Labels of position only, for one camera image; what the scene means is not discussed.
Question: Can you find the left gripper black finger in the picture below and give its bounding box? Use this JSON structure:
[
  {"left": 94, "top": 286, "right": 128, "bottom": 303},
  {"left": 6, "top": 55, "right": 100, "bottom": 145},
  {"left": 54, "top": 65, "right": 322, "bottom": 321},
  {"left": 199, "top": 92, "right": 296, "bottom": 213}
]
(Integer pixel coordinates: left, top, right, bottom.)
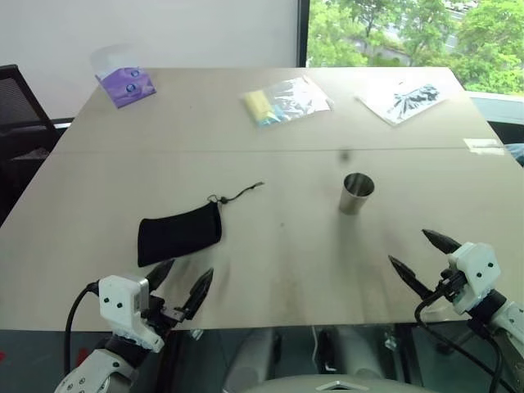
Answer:
[
  {"left": 145, "top": 258, "right": 176, "bottom": 295},
  {"left": 182, "top": 268, "right": 215, "bottom": 321}
]

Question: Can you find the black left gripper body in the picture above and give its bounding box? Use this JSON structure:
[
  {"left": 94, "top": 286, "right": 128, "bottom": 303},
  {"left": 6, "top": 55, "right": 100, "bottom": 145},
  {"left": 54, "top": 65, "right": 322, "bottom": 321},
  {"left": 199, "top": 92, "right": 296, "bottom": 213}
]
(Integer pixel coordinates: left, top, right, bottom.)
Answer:
[{"left": 140, "top": 293, "right": 188, "bottom": 339}]

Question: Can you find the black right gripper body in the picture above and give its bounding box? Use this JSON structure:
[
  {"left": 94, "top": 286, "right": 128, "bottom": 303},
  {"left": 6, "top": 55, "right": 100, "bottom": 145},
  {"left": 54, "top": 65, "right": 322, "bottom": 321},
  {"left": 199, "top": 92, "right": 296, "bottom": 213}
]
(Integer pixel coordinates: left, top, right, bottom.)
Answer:
[{"left": 427, "top": 267, "right": 468, "bottom": 304}]

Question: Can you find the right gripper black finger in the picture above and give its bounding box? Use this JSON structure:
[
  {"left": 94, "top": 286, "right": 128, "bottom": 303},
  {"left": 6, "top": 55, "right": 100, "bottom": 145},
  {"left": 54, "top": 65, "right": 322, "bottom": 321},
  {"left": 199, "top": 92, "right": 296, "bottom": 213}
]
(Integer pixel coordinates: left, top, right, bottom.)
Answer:
[
  {"left": 387, "top": 255, "right": 436, "bottom": 299},
  {"left": 421, "top": 228, "right": 463, "bottom": 255}
]

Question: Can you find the clear bag with yellow sponges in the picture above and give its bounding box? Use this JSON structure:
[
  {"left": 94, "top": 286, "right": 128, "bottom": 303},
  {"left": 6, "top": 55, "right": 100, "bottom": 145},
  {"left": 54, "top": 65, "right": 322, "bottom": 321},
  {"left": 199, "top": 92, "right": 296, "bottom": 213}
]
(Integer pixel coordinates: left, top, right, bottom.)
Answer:
[{"left": 238, "top": 75, "right": 335, "bottom": 129}]

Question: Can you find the grey rounded robot leg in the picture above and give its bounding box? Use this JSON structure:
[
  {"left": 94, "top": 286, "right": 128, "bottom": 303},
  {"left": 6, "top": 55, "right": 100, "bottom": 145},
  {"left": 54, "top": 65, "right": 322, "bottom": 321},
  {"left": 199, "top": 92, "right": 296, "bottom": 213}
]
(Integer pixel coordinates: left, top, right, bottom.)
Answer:
[
  {"left": 337, "top": 326, "right": 395, "bottom": 378},
  {"left": 232, "top": 327, "right": 284, "bottom": 386}
]

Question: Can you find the stainless steel cup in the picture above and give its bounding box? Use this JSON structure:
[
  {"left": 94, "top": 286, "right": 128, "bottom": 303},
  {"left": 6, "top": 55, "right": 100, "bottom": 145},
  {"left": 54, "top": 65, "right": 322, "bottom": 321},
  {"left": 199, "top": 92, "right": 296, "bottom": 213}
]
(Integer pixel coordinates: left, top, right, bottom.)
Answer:
[{"left": 337, "top": 172, "right": 376, "bottom": 216}]

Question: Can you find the silver robot torso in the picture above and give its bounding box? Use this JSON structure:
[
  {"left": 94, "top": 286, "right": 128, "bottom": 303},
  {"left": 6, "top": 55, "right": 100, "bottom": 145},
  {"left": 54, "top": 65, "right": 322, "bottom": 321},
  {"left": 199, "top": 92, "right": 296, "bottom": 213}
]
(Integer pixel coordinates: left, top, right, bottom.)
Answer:
[{"left": 222, "top": 377, "right": 411, "bottom": 393}]

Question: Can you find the purple tissue pack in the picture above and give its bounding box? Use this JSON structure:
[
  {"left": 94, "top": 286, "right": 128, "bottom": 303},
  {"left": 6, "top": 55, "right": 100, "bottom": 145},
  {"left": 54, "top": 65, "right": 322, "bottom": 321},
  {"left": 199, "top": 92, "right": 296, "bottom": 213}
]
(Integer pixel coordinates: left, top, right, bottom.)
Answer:
[{"left": 94, "top": 66, "right": 158, "bottom": 110}]

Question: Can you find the black office chair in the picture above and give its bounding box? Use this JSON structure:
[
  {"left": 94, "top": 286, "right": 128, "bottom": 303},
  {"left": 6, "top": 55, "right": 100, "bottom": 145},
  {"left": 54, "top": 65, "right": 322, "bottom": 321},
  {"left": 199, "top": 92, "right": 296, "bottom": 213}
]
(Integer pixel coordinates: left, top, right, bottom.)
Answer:
[{"left": 0, "top": 64, "right": 75, "bottom": 224}]

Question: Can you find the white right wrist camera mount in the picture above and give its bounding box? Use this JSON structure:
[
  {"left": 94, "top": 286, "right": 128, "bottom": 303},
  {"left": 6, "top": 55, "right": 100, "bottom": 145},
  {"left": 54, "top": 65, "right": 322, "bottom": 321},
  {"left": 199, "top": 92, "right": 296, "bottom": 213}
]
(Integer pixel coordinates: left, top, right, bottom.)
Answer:
[{"left": 446, "top": 242, "right": 503, "bottom": 314}]

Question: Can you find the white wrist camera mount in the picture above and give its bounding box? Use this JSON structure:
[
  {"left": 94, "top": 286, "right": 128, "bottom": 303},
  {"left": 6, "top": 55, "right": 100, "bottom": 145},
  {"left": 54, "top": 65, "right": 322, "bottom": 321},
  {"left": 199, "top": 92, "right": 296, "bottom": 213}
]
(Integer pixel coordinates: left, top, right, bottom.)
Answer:
[
  {"left": 446, "top": 242, "right": 503, "bottom": 314},
  {"left": 97, "top": 274, "right": 165, "bottom": 353}
]

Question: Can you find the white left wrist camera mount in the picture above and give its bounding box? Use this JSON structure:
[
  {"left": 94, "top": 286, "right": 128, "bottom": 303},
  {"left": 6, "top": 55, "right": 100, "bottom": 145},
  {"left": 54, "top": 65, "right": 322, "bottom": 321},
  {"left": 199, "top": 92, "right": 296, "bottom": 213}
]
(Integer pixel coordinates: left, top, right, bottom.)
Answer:
[{"left": 97, "top": 274, "right": 165, "bottom": 353}]

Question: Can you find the black drawstring pouch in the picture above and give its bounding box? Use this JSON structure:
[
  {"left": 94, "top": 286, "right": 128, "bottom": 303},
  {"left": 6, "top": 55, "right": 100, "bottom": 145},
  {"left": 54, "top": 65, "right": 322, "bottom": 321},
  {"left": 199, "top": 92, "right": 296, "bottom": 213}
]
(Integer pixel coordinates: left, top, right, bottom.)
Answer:
[{"left": 137, "top": 182, "right": 265, "bottom": 269}]

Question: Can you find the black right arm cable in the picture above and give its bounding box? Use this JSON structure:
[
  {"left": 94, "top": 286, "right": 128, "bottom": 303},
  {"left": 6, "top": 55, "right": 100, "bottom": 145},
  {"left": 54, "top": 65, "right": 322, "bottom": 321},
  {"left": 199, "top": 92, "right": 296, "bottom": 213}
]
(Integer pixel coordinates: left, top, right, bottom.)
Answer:
[{"left": 413, "top": 293, "right": 517, "bottom": 393}]

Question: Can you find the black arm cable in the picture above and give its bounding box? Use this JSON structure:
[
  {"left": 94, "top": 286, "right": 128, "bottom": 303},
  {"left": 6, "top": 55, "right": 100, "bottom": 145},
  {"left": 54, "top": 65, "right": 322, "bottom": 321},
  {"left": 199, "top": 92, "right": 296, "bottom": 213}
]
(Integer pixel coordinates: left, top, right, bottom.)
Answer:
[
  {"left": 63, "top": 280, "right": 102, "bottom": 377},
  {"left": 413, "top": 293, "right": 517, "bottom": 393}
]

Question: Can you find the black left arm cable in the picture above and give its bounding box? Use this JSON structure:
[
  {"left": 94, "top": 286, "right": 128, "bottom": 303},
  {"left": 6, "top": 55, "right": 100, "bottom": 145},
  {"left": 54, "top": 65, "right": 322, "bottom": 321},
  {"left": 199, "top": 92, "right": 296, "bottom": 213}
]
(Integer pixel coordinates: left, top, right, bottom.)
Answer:
[{"left": 63, "top": 280, "right": 102, "bottom": 377}]

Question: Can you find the thin white cable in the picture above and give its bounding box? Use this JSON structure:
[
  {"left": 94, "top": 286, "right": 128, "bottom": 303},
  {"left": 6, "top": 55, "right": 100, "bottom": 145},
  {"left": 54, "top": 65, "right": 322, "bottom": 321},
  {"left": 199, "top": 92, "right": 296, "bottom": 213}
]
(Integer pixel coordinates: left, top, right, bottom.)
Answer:
[{"left": 309, "top": 325, "right": 321, "bottom": 370}]

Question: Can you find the black window frame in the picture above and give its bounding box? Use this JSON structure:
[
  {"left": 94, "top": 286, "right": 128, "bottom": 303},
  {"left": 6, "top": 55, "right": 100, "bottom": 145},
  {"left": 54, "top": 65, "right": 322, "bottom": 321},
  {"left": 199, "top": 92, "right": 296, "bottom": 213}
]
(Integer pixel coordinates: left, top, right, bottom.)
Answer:
[{"left": 297, "top": 0, "right": 311, "bottom": 69}]

